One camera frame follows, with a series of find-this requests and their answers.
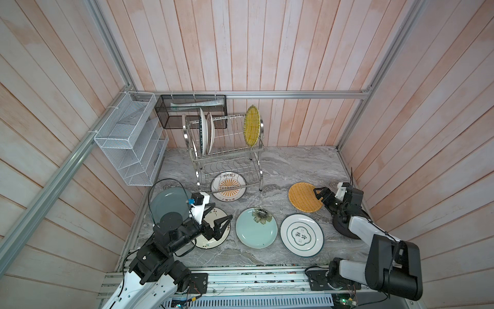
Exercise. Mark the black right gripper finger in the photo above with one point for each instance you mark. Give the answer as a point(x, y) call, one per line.
point(321, 193)
point(328, 204)

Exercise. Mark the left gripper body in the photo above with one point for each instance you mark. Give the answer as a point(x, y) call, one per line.
point(206, 230)

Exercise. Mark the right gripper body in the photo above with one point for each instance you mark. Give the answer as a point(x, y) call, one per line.
point(336, 204)

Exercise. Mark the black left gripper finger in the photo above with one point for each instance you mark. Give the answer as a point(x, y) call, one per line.
point(208, 209)
point(223, 223)

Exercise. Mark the orange sunburst plate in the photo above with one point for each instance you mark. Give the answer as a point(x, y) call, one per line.
point(228, 186)
point(211, 132)

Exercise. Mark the yellow green woven plate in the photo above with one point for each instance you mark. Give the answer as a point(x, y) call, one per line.
point(252, 126)

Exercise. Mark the white plate with text rim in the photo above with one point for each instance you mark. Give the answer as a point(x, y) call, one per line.
point(203, 132)

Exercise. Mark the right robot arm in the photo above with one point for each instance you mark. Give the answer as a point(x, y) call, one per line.
point(393, 266)

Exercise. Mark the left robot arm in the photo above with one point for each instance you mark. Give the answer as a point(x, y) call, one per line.
point(155, 275)

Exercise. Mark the orange sunburst plate under rack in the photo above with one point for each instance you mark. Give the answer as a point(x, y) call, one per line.
point(228, 186)

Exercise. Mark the stainless steel dish rack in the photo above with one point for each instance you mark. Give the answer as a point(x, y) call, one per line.
point(229, 153)

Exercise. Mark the cream floral plate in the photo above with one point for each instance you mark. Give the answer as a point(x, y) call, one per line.
point(204, 243)

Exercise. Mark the black round plate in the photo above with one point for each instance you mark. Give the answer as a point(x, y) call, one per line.
point(341, 224)

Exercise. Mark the orange woven bamboo plate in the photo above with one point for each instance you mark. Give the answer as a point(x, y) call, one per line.
point(302, 197)

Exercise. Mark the light green flower plate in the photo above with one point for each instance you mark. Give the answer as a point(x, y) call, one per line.
point(256, 228)

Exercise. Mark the white plate green clover motif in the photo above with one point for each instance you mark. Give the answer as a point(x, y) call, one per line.
point(302, 235)

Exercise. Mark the dark teal ceramic plate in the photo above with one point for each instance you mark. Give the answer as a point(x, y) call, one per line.
point(171, 200)

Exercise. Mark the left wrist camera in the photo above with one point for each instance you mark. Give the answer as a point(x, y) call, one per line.
point(197, 203)

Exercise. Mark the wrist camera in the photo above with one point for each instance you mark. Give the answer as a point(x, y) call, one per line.
point(341, 190)
point(197, 203)

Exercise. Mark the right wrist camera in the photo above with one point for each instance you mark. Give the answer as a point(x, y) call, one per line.
point(341, 190)

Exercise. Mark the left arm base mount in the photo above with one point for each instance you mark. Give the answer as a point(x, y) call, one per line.
point(196, 283)

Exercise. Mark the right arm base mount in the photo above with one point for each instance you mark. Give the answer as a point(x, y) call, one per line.
point(321, 279)

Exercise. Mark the white wire mesh shelf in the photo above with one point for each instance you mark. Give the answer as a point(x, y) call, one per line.
point(132, 140)

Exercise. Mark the black mesh wall basket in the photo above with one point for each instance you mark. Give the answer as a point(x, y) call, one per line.
point(171, 108)

